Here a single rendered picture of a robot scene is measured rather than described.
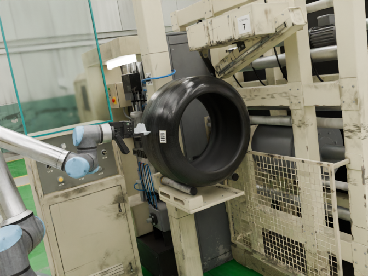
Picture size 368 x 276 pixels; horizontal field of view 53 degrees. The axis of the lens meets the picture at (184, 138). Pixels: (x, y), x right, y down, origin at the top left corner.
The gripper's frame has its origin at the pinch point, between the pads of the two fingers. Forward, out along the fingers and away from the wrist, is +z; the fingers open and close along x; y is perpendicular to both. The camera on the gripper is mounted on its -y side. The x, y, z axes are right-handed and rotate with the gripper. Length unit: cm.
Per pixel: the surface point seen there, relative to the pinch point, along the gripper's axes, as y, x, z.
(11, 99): 31, 934, 28
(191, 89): 21.1, -12.2, 19.8
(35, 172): -23, 64, -46
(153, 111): 11.0, 0.0, 3.9
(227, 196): -39, -8, 43
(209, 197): -40, 0, 36
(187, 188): -30.6, -4.7, 19.0
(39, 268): -130, 173, -36
